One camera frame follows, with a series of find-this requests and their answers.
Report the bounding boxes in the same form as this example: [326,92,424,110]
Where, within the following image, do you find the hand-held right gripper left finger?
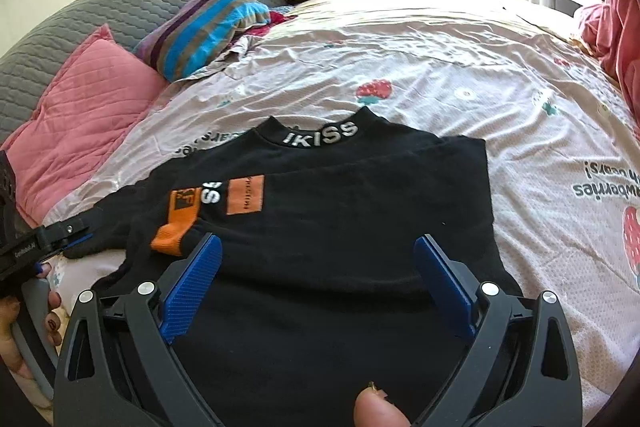
[52,233,223,427]

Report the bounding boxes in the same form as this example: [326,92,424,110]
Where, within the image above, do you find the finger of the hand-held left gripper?
[30,213,94,259]

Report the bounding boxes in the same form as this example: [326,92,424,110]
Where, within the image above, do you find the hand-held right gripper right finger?
[412,234,584,427]

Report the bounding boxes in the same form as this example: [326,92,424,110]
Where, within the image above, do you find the black shirt with orange patches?
[85,106,524,427]

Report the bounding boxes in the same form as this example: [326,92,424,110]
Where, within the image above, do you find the person's left hand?
[0,263,64,379]

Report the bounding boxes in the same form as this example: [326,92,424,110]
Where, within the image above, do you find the colourful patterned cloth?
[269,4,298,26]

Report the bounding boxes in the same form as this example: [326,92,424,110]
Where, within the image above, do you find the pink quilted pillow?
[0,24,169,228]

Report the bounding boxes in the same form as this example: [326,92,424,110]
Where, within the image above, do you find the grey quilted headboard cover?
[0,0,287,146]

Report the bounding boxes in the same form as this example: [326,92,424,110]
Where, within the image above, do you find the pink blanket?
[572,0,640,130]

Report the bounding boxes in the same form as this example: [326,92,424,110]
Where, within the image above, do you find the striped blue brown pillow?
[134,0,272,82]

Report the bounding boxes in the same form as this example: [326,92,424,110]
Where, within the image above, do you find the pink printed bed sheet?
[40,0,640,410]

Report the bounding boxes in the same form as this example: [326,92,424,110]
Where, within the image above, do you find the person's right hand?
[353,382,412,427]

